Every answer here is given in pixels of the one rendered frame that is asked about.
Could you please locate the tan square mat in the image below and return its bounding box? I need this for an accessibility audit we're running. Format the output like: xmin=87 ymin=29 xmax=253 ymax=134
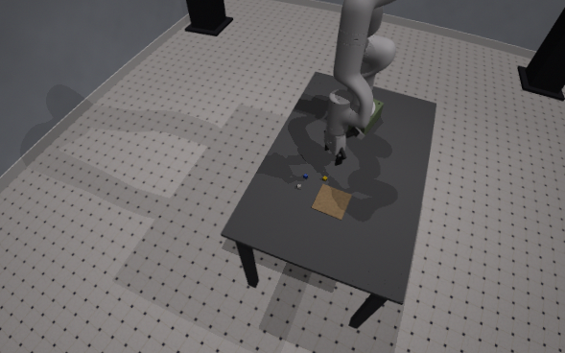
xmin=311 ymin=184 xmax=352 ymax=220

